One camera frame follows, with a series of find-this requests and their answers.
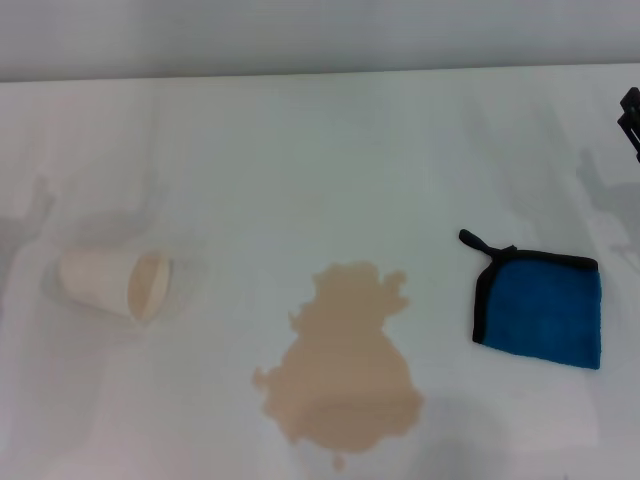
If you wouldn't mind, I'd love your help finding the blue rag with black trim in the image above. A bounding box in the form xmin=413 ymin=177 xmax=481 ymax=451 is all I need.
xmin=458 ymin=228 xmax=602 ymax=372

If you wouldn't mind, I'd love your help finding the white paper cup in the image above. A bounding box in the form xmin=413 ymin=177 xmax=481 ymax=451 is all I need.
xmin=56 ymin=249 xmax=174 ymax=327

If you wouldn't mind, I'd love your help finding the brown liquid stain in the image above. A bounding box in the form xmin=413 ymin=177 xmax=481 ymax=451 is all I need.
xmin=251 ymin=260 xmax=425 ymax=472

